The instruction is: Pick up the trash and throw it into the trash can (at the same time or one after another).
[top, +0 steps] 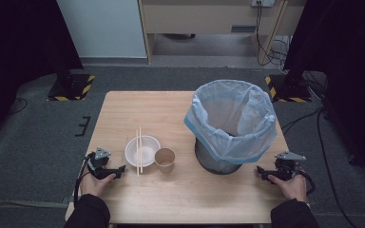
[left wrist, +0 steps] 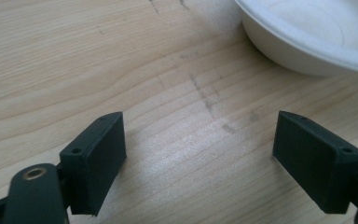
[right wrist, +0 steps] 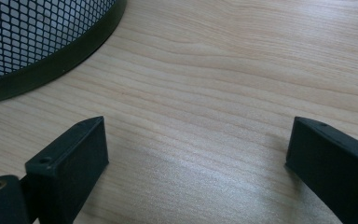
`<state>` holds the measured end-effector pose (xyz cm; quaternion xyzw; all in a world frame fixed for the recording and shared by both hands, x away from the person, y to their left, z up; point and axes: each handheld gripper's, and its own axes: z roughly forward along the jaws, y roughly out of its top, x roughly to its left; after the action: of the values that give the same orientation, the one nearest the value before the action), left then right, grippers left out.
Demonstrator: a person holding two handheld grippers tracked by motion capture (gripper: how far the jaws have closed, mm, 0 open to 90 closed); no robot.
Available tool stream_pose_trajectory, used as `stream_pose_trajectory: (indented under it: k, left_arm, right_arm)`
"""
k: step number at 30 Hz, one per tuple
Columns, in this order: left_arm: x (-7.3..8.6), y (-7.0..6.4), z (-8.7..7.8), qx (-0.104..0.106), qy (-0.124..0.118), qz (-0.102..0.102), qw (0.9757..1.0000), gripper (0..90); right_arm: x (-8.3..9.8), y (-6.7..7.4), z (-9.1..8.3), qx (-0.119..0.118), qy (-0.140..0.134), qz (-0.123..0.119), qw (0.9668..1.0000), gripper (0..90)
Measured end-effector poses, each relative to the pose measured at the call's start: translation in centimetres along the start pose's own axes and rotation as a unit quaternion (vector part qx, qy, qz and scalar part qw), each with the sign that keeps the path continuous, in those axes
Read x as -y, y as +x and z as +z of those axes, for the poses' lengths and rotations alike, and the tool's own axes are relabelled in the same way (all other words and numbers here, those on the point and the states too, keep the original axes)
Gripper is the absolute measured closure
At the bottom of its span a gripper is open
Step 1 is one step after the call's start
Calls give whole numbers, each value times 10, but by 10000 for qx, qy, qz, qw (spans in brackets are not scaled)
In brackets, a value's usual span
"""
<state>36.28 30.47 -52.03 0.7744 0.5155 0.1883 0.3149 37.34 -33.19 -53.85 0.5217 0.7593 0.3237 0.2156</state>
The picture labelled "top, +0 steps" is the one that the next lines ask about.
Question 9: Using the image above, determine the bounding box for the thin black floor cable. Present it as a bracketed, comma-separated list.
[7, 97, 29, 116]

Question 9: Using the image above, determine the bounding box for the person's right hand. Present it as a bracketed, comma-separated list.
[267, 173, 308, 203]

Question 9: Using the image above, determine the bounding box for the trash bin with blue bag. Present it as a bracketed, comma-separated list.
[183, 79, 279, 165]

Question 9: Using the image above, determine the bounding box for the black cable from socket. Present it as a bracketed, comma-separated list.
[255, 0, 289, 67]

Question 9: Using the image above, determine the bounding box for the wooden chopstick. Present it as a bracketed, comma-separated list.
[139, 126, 144, 175]

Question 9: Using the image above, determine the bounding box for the brown paper cup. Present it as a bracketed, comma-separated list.
[153, 147, 176, 175]

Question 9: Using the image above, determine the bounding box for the long black floor cable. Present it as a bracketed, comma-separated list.
[280, 106, 360, 228]

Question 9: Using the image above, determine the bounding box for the hand-held gripper cable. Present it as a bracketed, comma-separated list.
[298, 170, 317, 196]
[73, 154, 91, 208]

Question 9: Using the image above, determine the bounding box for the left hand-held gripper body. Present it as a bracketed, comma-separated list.
[86, 146, 112, 181]

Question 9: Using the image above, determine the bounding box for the black stand base striped edge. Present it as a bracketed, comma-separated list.
[47, 72, 96, 103]
[264, 73, 313, 104]

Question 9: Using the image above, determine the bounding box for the white wall socket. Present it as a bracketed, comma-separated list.
[251, 0, 276, 9]

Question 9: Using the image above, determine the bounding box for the white disposable bowl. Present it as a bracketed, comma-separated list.
[124, 135, 162, 168]

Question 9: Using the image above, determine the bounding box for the left hand-held gripper cable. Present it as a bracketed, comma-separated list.
[73, 154, 91, 208]

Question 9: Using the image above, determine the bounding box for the black mesh trash bin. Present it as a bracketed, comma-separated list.
[194, 138, 243, 176]

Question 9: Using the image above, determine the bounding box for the person's left hand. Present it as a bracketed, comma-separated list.
[79, 172, 117, 198]

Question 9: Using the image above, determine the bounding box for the dark curtain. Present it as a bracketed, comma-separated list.
[283, 0, 365, 188]
[0, 0, 85, 150]

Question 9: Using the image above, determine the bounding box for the right hand-held gripper cable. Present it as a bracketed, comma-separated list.
[298, 170, 317, 196]

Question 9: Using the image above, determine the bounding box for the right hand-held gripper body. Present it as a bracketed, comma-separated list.
[274, 150, 307, 182]

